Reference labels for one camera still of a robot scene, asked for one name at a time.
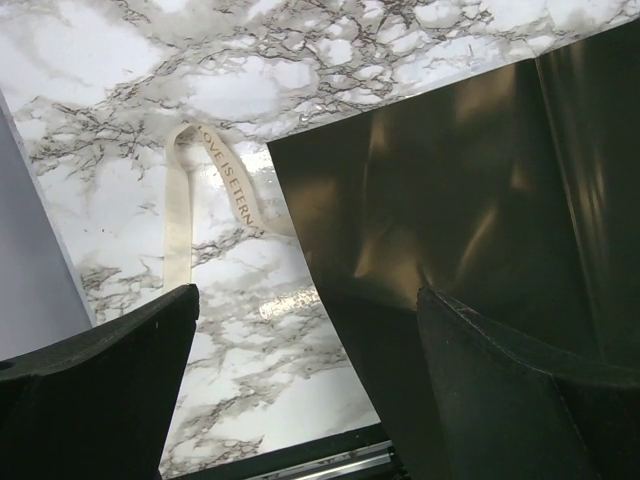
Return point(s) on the black wrapping paper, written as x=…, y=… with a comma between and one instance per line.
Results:
x=516, y=192

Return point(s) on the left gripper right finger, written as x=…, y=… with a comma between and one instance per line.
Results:
x=513, y=407

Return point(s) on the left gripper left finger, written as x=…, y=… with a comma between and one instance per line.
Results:
x=98, y=405

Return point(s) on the cream ribbon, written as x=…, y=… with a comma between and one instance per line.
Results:
x=178, y=211

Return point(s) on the aluminium rail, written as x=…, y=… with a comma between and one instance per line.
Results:
x=361, y=463

